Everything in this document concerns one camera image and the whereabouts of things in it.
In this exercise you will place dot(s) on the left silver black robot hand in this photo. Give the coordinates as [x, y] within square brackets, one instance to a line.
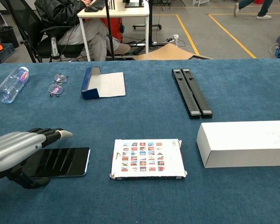
[11, 144]

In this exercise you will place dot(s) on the black keyboard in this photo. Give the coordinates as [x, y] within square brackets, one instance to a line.
[98, 4]

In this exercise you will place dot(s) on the thin metal frame eyeglasses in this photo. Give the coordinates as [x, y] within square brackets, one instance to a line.
[56, 89]

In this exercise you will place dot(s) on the white power strip on chair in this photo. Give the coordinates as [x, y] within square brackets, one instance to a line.
[54, 46]

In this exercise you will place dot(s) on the walking person in jeans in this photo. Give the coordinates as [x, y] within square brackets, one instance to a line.
[263, 7]

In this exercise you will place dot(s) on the black folding laptop stand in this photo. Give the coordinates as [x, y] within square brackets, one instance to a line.
[185, 93]

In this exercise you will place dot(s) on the black light stand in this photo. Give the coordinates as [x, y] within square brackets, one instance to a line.
[26, 43]

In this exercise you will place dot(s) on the office chair base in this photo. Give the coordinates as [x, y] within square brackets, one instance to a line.
[28, 23]

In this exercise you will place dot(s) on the smartphone teal back black screen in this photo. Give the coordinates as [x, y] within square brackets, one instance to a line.
[60, 161]

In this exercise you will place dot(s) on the blue fabric table cover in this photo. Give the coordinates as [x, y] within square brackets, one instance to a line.
[142, 116]

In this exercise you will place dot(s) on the white book with picture grid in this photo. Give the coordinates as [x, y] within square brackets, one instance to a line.
[149, 161]

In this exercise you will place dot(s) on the white desk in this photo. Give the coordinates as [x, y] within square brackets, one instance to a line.
[121, 13]

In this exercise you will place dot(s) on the monitor base on desk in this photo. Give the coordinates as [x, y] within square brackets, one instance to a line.
[134, 4]

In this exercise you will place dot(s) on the seated person in black jacket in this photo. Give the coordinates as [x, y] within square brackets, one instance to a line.
[53, 14]

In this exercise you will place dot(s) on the black tripod stand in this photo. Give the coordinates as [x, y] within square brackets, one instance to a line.
[109, 35]

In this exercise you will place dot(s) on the clear plastic water bottle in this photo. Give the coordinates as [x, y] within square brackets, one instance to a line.
[11, 86]

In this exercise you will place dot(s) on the long white cardboard box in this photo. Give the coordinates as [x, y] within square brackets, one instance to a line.
[247, 142]

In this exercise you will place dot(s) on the black rolling stand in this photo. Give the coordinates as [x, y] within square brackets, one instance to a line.
[150, 23]

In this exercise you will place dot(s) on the open blue glasses case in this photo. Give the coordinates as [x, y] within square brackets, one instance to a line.
[107, 85]

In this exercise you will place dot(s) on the flat brown cardboard sheet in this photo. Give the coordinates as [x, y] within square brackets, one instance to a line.
[168, 52]

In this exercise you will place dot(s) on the red container under desk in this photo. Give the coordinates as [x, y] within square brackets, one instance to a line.
[115, 25]

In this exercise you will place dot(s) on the blue plastic crate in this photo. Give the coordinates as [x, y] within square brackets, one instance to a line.
[5, 52]

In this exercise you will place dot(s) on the black trash bin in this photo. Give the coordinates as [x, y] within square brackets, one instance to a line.
[5, 36]

